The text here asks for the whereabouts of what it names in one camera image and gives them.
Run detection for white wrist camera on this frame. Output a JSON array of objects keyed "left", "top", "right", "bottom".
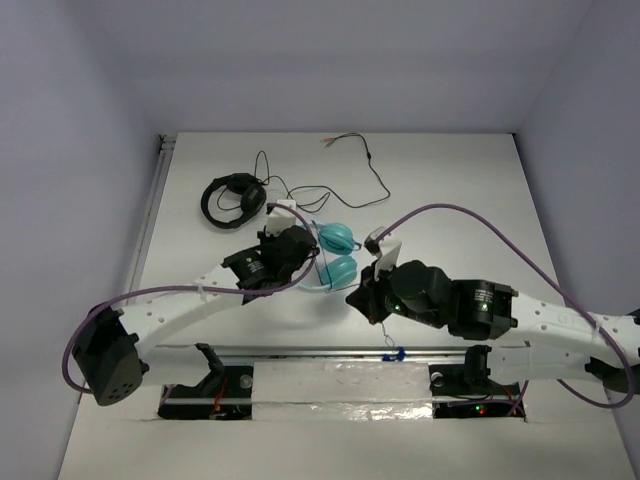
[
  {"left": 364, "top": 227, "right": 402, "bottom": 281},
  {"left": 264, "top": 199, "right": 297, "bottom": 237}
]

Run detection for blue headphone cable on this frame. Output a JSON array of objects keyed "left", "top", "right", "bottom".
[{"left": 377, "top": 319, "right": 407, "bottom": 362}]

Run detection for black headphone cable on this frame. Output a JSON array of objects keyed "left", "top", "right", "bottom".
[{"left": 254, "top": 132, "right": 391, "bottom": 214}]

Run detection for aluminium rail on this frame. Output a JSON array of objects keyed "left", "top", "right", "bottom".
[{"left": 212, "top": 345, "right": 466, "bottom": 362}]

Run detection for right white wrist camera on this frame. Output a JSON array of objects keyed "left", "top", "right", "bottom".
[{"left": 364, "top": 227, "right": 402, "bottom": 281}]

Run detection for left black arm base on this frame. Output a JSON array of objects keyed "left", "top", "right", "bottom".
[{"left": 157, "top": 343, "right": 254, "bottom": 421}]

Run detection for teal cat-ear headphones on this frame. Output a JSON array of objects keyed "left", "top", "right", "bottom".
[{"left": 298, "top": 222, "right": 362, "bottom": 293}]

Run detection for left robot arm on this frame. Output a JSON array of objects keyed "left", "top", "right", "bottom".
[{"left": 62, "top": 225, "right": 319, "bottom": 406}]

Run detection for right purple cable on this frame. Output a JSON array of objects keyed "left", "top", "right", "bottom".
[{"left": 384, "top": 202, "right": 637, "bottom": 410}]

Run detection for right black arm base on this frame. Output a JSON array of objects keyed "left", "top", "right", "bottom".
[{"left": 429, "top": 346, "right": 526, "bottom": 419}]

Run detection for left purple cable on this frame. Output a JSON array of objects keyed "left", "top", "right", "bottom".
[{"left": 62, "top": 202, "right": 321, "bottom": 396}]

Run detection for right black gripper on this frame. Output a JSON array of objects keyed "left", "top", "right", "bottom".
[{"left": 346, "top": 256, "right": 445, "bottom": 329}]

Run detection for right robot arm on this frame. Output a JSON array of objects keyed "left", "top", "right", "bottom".
[{"left": 346, "top": 260, "right": 639, "bottom": 396}]

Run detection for purple cable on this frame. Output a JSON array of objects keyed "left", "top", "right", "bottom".
[
  {"left": 62, "top": 202, "right": 321, "bottom": 396},
  {"left": 384, "top": 202, "right": 637, "bottom": 410}
]

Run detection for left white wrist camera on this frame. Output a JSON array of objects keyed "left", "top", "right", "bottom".
[{"left": 264, "top": 199, "right": 297, "bottom": 237}]

